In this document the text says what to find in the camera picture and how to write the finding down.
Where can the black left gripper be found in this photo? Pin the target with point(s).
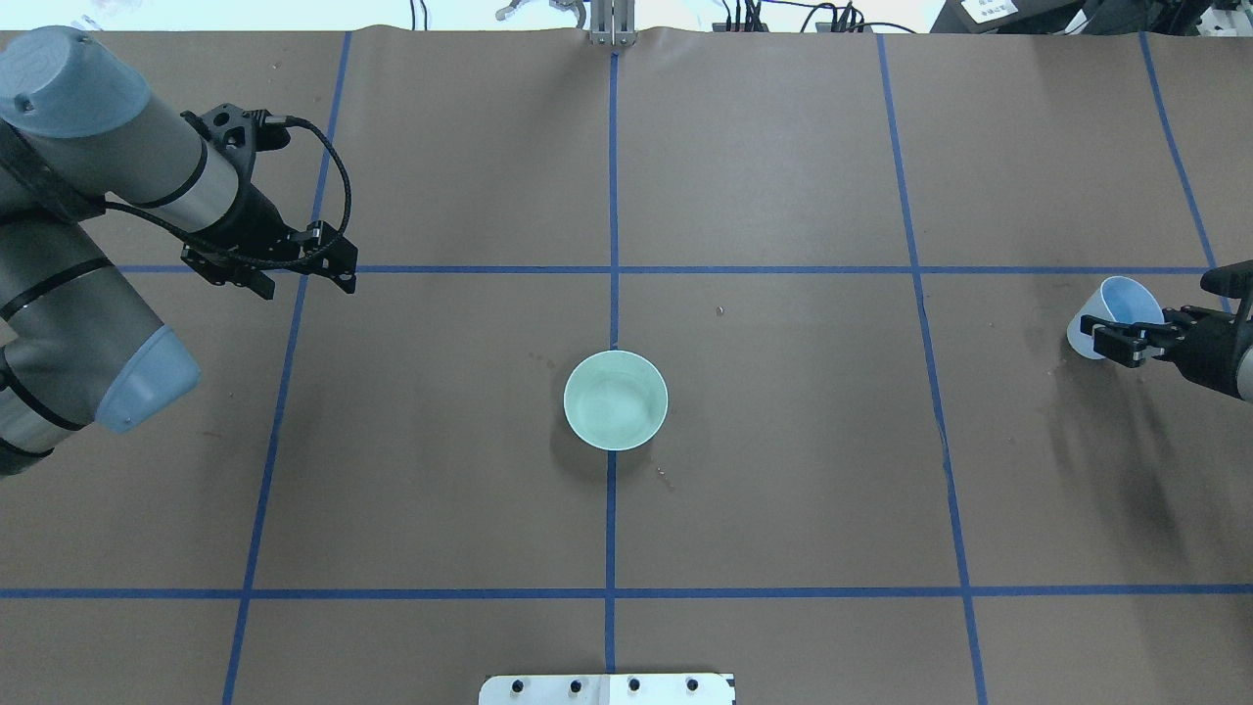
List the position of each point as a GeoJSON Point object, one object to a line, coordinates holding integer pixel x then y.
{"type": "Point", "coordinates": [256, 217]}

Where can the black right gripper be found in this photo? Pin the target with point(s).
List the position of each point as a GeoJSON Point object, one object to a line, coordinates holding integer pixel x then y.
{"type": "Point", "coordinates": [1217, 351]}

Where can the light blue plastic cup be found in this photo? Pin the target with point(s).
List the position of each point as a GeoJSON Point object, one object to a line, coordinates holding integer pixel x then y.
{"type": "Point", "coordinates": [1120, 299]}

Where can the mint green bowl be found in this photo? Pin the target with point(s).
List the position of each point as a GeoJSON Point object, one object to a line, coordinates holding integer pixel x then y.
{"type": "Point", "coordinates": [616, 400]}

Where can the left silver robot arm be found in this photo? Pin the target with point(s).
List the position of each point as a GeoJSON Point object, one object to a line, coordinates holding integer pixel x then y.
{"type": "Point", "coordinates": [83, 135]}

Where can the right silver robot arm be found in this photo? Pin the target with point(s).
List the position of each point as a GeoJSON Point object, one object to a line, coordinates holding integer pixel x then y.
{"type": "Point", "coordinates": [1208, 347]}

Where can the black box device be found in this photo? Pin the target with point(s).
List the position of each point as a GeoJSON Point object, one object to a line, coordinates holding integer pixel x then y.
{"type": "Point", "coordinates": [1005, 17]}

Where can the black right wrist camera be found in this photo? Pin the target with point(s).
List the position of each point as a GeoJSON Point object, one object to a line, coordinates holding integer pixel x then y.
{"type": "Point", "coordinates": [1233, 281]}

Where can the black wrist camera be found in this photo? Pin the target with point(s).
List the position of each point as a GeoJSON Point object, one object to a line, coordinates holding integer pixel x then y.
{"type": "Point", "coordinates": [1233, 281]}
{"type": "Point", "coordinates": [239, 135]}

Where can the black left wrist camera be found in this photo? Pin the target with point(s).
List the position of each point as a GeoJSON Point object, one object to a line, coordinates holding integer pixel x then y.
{"type": "Point", "coordinates": [239, 135]}

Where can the aluminium frame post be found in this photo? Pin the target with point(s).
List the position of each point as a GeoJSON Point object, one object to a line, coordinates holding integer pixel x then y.
{"type": "Point", "coordinates": [611, 22]}

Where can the white pedestal column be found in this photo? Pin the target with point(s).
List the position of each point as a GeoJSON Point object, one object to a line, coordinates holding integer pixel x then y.
{"type": "Point", "coordinates": [637, 688]}

